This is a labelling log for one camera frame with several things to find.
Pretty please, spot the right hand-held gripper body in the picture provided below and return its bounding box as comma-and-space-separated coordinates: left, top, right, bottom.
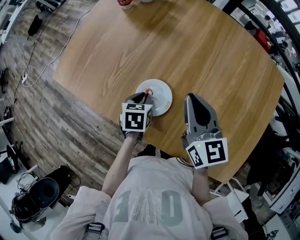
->
180, 125, 229, 170

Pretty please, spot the person's left forearm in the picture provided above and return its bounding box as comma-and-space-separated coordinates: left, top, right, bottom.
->
101, 133, 139, 198

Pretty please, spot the white table leg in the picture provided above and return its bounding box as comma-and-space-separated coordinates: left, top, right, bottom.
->
209, 177, 249, 224

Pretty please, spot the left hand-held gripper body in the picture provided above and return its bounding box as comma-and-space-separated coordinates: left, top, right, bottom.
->
119, 99, 154, 141

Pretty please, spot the red box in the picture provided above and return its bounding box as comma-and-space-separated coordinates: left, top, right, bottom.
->
254, 29, 274, 54

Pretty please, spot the red label bottle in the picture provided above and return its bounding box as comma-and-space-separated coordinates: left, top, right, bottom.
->
117, 0, 133, 10

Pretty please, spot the black cloth bag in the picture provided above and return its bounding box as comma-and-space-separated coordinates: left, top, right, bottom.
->
42, 165, 76, 195

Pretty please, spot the white floor cable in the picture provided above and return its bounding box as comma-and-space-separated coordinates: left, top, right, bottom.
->
17, 8, 92, 89

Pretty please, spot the black floor cable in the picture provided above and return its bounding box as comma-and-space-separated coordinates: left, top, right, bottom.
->
13, 14, 53, 104

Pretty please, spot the person's white shirt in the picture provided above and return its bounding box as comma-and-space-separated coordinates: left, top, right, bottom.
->
50, 155, 249, 240

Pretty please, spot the black round backpack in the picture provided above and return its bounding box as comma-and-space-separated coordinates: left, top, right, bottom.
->
11, 177, 60, 224

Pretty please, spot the black metal railing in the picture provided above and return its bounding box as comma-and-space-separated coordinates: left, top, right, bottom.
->
221, 0, 300, 99

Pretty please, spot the person's right forearm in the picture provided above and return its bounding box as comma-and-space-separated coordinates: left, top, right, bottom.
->
190, 166, 211, 207

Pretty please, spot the white round plate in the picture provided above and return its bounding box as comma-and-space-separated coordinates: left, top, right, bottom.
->
135, 79, 173, 117

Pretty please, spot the grey strap buckle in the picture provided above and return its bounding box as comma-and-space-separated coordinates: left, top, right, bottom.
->
210, 225, 230, 240
85, 222, 105, 240

